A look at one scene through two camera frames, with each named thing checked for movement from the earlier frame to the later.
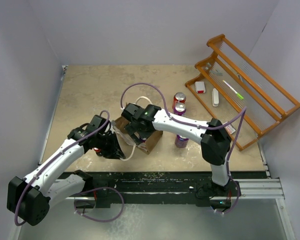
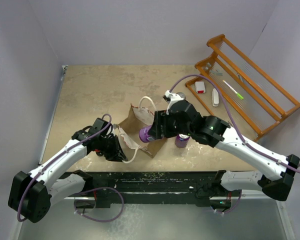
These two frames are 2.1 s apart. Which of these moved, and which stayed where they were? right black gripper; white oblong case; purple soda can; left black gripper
Moved: right black gripper
Stayed: left black gripper; white oblong case; purple soda can
